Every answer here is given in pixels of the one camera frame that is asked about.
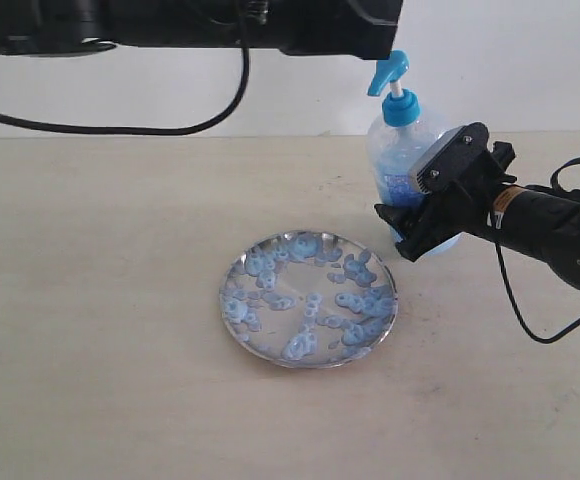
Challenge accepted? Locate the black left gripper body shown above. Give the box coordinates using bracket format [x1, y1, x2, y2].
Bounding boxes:
[240, 0, 403, 60]

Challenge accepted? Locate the round steel plate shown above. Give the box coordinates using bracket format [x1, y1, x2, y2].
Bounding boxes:
[219, 230, 398, 369]

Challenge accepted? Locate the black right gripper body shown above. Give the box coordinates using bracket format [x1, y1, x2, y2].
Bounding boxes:
[441, 141, 516, 235]

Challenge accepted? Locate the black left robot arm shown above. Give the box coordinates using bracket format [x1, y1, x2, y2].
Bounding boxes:
[0, 0, 403, 60]

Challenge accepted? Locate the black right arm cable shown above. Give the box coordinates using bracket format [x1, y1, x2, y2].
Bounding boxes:
[489, 157, 580, 344]

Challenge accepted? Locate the blue pump soap bottle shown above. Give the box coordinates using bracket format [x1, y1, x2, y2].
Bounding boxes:
[366, 50, 450, 208]

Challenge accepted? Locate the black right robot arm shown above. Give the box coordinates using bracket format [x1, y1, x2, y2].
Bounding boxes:
[375, 122, 580, 291]

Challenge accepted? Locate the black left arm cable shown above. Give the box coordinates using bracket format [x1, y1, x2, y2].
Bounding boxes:
[0, 9, 251, 137]

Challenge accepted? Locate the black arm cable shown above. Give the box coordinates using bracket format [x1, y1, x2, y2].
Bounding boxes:
[0, 9, 251, 137]
[489, 157, 580, 344]

